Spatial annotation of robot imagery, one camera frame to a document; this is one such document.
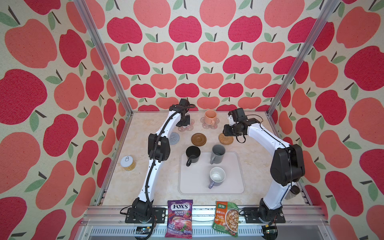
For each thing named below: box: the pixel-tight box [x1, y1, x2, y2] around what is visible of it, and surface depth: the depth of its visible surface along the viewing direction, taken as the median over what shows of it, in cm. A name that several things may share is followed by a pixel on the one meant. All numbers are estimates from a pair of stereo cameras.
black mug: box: [185, 145, 201, 167], surface depth 90 cm
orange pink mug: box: [204, 109, 217, 127], surface depth 110 cm
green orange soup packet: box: [212, 201, 239, 238], surface depth 74 cm
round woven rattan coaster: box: [218, 133, 234, 145], surface depth 106 cm
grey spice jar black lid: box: [284, 185, 301, 200], surface depth 74 cm
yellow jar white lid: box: [120, 155, 136, 171], surface depth 90 cm
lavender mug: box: [208, 166, 226, 190], surface depth 84 cm
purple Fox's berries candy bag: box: [165, 199, 193, 239], surface depth 73 cm
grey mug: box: [210, 144, 226, 165], surface depth 91 cm
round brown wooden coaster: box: [191, 132, 207, 147], surface depth 106 cm
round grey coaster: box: [169, 132, 180, 145], surface depth 106 cm
